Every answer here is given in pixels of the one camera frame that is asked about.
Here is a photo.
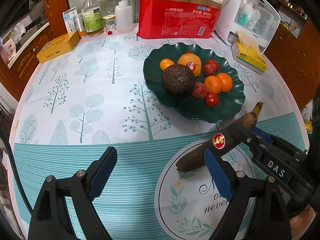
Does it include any orange mandarin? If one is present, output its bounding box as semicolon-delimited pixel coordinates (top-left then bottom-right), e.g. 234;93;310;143
216;73;233;93
203;75;222;94

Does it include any white blue carton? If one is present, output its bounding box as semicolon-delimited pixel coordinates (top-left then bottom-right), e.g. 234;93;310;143
62;7;78;33

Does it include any yellow tissue pack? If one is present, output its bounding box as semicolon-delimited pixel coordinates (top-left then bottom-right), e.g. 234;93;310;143
232;30;267;75

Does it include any small orange kumquat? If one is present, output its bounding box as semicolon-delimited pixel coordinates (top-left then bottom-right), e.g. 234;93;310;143
159;59;174;71

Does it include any green label glass bottle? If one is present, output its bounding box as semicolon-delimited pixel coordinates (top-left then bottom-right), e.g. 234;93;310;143
81;0;104;36

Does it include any tree pattern tablecloth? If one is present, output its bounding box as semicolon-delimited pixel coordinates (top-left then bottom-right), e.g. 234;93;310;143
9;26;311;240

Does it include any white floral plate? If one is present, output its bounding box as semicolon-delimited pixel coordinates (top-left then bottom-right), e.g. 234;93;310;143
154;139;257;239

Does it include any yellow cardboard box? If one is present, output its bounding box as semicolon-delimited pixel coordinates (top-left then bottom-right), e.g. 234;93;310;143
37;31;80;63

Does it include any red paper cup package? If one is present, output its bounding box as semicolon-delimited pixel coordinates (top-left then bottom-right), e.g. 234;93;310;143
137;0;228;39

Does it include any small metal can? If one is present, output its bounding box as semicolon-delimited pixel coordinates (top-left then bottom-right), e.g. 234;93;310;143
73;13;87;38

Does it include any dark brown avocado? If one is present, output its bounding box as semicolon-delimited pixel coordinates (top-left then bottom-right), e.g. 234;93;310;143
161;64;196;95

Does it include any red lychee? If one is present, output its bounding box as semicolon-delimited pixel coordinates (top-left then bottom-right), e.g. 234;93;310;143
191;82;208;99
203;63;217;77

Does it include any small glass jar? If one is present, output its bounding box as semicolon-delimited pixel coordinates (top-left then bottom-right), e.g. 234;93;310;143
102;14;117;33

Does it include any overripe brown banana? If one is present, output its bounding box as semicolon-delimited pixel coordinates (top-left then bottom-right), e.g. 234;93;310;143
176;101;264;172

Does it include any white squeeze bottle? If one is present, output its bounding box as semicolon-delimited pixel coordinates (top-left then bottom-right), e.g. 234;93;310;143
114;0;133;34

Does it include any dark green scalloped plate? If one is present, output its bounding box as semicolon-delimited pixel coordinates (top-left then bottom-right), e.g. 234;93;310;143
143;42;246;123

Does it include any large yellow orange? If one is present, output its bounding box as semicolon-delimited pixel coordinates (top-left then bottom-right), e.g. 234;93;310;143
177;53;202;77

